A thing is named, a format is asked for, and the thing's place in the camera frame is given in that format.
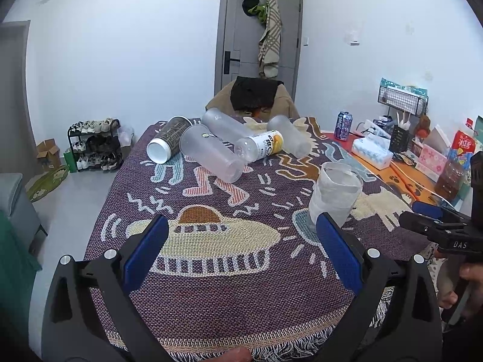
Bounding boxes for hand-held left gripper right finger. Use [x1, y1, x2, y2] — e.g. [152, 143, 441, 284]
[315, 211, 444, 362]

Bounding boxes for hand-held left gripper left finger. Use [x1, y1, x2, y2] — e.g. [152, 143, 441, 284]
[41, 214, 178, 362]

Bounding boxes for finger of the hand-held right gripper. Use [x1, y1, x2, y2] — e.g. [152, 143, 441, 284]
[399, 211, 469, 241]
[411, 201, 472, 223]

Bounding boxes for large frosted plastic cup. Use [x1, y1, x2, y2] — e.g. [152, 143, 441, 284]
[179, 124, 246, 183]

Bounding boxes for wide frosted plastic cup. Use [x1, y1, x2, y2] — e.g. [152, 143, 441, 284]
[309, 161, 363, 234]

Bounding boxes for dark paper cup white lid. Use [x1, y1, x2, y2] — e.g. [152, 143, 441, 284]
[146, 116, 193, 164]

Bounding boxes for person's right hand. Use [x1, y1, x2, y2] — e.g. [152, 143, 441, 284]
[433, 249, 483, 325]

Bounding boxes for person's left hand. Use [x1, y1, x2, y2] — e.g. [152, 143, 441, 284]
[215, 347, 253, 362]

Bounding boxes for brown plastic jar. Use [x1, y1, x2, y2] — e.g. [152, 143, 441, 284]
[434, 158, 466, 202]

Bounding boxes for orange paw print mat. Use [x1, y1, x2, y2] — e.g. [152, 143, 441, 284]
[321, 132, 465, 212]

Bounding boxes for pink flowered box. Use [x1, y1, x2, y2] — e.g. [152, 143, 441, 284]
[418, 143, 449, 183]

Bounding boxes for black mesh holder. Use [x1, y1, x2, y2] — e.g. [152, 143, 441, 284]
[389, 124, 416, 154]

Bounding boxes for red packet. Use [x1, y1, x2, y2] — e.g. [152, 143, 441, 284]
[449, 130, 478, 155]

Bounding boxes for blue white tissue box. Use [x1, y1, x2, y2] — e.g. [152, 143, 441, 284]
[352, 136, 394, 170]

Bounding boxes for printed woven blanket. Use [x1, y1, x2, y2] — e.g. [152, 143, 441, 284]
[84, 115, 434, 362]

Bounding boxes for black shoe rack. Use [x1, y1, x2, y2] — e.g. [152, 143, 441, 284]
[68, 118, 124, 172]

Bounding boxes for purple drink can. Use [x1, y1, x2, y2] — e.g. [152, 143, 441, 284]
[334, 112, 353, 142]

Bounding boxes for clear plastic bag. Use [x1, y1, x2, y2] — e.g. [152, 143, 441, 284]
[117, 125, 135, 148]

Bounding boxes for green bag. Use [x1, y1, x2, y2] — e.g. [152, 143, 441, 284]
[63, 147, 78, 173]

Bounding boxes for rows of shoes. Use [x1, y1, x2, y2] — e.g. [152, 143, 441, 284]
[70, 118, 122, 170]

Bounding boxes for green floor rug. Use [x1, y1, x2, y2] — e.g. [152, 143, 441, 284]
[26, 165, 70, 203]

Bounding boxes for teal patterned packet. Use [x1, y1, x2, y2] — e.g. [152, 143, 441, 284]
[379, 78, 429, 97]

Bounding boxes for plastic bottle yellow white label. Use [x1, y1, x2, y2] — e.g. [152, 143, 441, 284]
[235, 130, 284, 164]

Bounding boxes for green fabric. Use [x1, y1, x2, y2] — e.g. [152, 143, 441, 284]
[0, 209, 42, 348]

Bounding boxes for cardboard box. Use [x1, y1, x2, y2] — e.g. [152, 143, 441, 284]
[37, 139, 62, 170]

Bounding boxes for grey sofa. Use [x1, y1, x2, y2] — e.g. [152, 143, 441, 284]
[0, 173, 48, 257]

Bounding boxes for chair with tan jacket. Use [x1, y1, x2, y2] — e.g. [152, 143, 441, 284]
[205, 81, 300, 119]

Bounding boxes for black cloth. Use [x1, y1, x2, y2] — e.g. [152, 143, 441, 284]
[230, 76, 284, 111]

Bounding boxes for plaid scarf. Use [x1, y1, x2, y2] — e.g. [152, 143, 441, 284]
[258, 0, 282, 79]

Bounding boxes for grey door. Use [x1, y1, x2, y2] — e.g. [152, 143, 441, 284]
[214, 0, 303, 100]

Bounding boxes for green cloth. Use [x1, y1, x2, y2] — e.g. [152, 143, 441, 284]
[252, 4, 268, 27]

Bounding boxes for white cable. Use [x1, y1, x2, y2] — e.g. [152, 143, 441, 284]
[355, 156, 453, 205]

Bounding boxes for black wire basket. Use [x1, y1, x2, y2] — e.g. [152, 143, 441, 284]
[377, 86, 429, 117]

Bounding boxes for black door handle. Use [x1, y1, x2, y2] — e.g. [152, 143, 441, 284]
[223, 51, 241, 75]

